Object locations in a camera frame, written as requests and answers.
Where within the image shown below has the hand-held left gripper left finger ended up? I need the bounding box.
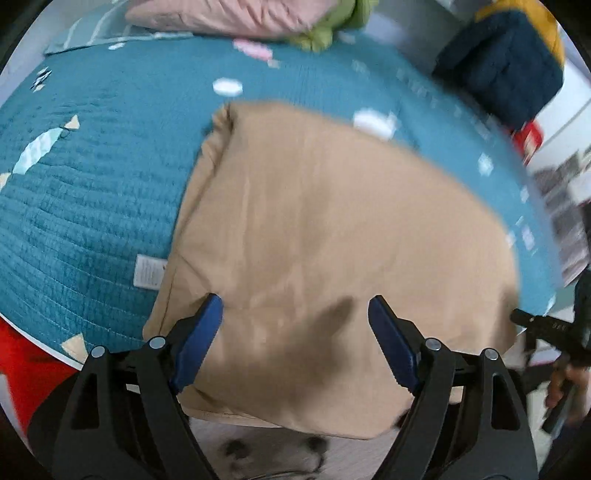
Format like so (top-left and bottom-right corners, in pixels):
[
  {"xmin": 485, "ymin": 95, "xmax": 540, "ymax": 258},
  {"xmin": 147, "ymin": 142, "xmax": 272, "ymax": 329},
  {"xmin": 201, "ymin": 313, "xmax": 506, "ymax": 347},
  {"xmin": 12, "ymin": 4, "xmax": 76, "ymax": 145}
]
[{"xmin": 52, "ymin": 294, "xmax": 225, "ymax": 480}]

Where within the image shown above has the green plush toy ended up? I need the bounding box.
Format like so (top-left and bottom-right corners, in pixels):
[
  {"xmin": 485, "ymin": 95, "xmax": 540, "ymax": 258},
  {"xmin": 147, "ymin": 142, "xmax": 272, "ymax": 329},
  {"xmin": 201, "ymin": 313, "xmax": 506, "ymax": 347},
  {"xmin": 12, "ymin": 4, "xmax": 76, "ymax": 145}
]
[{"xmin": 290, "ymin": 0, "xmax": 374, "ymax": 52}]

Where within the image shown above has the pink pillow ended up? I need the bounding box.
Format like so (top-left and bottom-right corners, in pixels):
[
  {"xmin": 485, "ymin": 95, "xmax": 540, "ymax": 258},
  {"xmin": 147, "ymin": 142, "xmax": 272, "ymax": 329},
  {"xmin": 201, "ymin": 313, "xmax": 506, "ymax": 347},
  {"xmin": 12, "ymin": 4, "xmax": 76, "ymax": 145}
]
[{"xmin": 124, "ymin": 0, "xmax": 342, "ymax": 40}]

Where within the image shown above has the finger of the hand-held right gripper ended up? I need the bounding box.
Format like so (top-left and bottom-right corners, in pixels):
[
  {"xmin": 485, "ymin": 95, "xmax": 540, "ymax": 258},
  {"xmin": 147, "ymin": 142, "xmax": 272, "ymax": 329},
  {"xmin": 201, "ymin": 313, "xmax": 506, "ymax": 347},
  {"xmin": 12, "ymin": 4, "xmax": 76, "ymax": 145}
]
[{"xmin": 510, "ymin": 308, "xmax": 575, "ymax": 354}]

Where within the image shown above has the blurred cluttered shelf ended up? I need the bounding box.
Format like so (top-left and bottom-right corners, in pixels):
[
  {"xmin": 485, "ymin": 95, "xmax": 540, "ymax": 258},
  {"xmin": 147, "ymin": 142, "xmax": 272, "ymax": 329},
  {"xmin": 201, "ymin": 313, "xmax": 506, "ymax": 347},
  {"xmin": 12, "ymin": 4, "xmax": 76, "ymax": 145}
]
[{"xmin": 531, "ymin": 145, "xmax": 591, "ymax": 284}]

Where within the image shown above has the person's right hand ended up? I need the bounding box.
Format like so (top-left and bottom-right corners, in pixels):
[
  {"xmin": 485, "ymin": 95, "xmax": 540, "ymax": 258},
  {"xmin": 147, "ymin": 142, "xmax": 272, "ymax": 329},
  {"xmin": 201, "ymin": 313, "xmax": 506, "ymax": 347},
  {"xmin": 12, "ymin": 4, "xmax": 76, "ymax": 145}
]
[{"xmin": 544, "ymin": 355, "xmax": 591, "ymax": 425}]

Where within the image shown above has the tan garment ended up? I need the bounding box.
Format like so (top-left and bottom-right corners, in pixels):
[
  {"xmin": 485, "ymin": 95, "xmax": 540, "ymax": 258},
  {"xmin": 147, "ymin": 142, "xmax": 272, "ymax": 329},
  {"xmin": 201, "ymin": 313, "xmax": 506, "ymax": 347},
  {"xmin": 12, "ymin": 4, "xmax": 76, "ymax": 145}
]
[{"xmin": 142, "ymin": 100, "xmax": 525, "ymax": 440}]

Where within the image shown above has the red box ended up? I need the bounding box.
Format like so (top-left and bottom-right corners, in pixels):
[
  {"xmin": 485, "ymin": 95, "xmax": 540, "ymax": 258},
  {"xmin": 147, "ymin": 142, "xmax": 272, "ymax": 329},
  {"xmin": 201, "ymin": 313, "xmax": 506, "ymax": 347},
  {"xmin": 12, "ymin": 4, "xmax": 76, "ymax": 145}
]
[{"xmin": 512, "ymin": 119, "xmax": 546, "ymax": 164}]

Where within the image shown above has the navy and yellow cushion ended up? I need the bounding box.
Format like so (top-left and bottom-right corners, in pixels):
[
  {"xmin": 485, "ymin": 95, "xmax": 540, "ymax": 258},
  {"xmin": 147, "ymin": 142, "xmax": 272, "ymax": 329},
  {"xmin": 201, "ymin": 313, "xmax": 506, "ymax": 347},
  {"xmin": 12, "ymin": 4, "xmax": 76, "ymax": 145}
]
[{"xmin": 431, "ymin": 0, "xmax": 566, "ymax": 134}]

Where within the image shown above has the teal quilted printed blanket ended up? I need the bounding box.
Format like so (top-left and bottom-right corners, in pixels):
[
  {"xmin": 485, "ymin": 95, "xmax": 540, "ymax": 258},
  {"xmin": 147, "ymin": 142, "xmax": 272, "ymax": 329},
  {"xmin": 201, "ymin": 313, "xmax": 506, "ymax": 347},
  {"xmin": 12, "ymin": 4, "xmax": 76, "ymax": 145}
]
[{"xmin": 0, "ymin": 34, "xmax": 566, "ymax": 370}]

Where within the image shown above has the red cloth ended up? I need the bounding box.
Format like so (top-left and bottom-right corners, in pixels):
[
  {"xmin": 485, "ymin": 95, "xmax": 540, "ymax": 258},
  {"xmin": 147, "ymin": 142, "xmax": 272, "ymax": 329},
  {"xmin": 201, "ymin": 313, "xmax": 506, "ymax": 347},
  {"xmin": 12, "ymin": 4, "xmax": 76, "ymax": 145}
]
[{"xmin": 0, "ymin": 318, "xmax": 86, "ymax": 432}]

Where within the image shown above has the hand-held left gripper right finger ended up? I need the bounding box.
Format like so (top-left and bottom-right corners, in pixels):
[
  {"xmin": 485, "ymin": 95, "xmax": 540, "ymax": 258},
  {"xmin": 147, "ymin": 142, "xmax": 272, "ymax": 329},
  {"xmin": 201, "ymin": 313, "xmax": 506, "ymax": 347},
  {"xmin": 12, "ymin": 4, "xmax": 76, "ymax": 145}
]
[{"xmin": 368, "ymin": 295, "xmax": 539, "ymax": 480}]

